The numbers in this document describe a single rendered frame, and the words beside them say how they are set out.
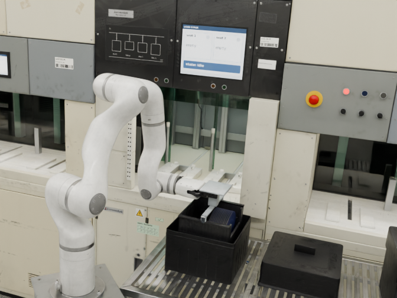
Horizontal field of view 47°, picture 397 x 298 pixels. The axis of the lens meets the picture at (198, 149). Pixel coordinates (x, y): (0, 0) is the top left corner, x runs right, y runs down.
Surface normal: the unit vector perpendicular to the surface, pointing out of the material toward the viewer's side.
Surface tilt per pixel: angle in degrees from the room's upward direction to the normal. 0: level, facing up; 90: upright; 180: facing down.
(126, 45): 90
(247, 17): 90
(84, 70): 90
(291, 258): 0
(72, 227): 28
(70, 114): 90
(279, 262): 0
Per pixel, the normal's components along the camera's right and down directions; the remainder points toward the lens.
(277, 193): -0.31, 0.26
